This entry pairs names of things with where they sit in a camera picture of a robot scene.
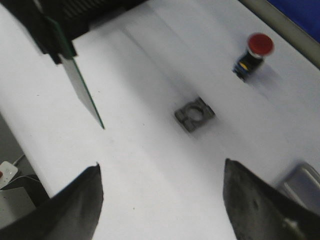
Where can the white device with cable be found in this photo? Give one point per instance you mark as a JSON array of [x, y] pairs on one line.
[[16, 199]]

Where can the red emergency stop button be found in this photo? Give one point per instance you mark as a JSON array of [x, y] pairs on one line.
[[258, 46]]

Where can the silver metal tray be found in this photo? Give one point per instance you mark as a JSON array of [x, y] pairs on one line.
[[300, 182]]

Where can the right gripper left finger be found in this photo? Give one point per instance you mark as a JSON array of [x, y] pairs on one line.
[[72, 214]]

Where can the grey metal clamp block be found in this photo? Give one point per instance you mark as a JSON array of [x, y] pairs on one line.
[[194, 115]]

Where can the black slotted board rack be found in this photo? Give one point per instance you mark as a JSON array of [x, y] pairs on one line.
[[76, 16]]

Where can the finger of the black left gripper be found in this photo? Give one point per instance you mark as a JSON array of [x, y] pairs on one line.
[[42, 31]]

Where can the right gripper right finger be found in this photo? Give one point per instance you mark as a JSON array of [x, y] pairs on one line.
[[257, 211]]

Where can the green perforated board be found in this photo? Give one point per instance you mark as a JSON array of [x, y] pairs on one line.
[[73, 72]]

